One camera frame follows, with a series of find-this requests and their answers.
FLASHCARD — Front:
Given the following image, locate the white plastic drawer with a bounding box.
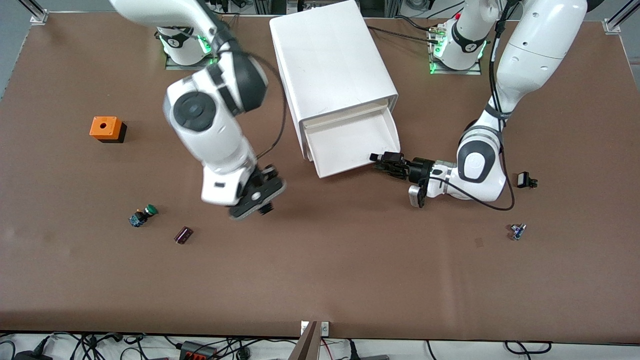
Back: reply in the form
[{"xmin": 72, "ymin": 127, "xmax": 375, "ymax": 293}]
[
  {"xmin": 300, "ymin": 98, "xmax": 390, "ymax": 132},
  {"xmin": 303, "ymin": 107, "xmax": 402, "ymax": 180}
]

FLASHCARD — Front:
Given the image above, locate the green push button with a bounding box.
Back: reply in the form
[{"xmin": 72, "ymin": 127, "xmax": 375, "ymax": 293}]
[{"xmin": 128, "ymin": 204, "xmax": 159, "ymax": 229}]

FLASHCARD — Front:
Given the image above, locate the white drawer cabinet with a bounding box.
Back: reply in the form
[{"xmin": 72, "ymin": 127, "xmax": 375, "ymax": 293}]
[{"xmin": 269, "ymin": 0, "xmax": 400, "ymax": 163}]

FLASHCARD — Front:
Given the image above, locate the orange box with black base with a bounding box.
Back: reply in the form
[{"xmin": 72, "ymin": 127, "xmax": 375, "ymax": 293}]
[{"xmin": 90, "ymin": 116, "xmax": 128, "ymax": 145}]

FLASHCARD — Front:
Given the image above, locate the black power strip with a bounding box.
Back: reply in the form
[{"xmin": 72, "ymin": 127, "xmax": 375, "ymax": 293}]
[{"xmin": 179, "ymin": 341, "xmax": 218, "ymax": 360}]

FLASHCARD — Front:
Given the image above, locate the aluminium corner profile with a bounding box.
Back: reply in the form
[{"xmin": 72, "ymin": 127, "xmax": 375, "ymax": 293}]
[
  {"xmin": 602, "ymin": 0, "xmax": 640, "ymax": 34},
  {"xmin": 17, "ymin": 0, "xmax": 50, "ymax": 25}
]

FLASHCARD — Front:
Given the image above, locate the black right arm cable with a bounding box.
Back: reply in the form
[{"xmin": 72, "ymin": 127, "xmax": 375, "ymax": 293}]
[{"xmin": 220, "ymin": 15, "xmax": 289, "ymax": 162}]

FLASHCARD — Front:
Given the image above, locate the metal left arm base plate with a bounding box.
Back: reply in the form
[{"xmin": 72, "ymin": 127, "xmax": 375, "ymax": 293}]
[{"xmin": 428, "ymin": 27, "xmax": 484, "ymax": 77}]

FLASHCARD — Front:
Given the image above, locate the black cable on table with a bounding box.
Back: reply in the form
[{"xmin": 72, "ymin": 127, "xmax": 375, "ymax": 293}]
[{"xmin": 366, "ymin": 24, "xmax": 442, "ymax": 46}]

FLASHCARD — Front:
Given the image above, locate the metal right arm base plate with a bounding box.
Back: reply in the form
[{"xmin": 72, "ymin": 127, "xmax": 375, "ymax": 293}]
[{"xmin": 164, "ymin": 22, "xmax": 223, "ymax": 71}]

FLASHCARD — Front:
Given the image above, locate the grey camera stand post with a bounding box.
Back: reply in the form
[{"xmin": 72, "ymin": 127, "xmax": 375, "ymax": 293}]
[{"xmin": 287, "ymin": 321, "xmax": 322, "ymax": 360}]

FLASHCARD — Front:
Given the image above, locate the looped black floor cable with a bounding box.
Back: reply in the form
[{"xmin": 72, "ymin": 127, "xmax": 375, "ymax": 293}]
[{"xmin": 503, "ymin": 340, "xmax": 554, "ymax": 356}]

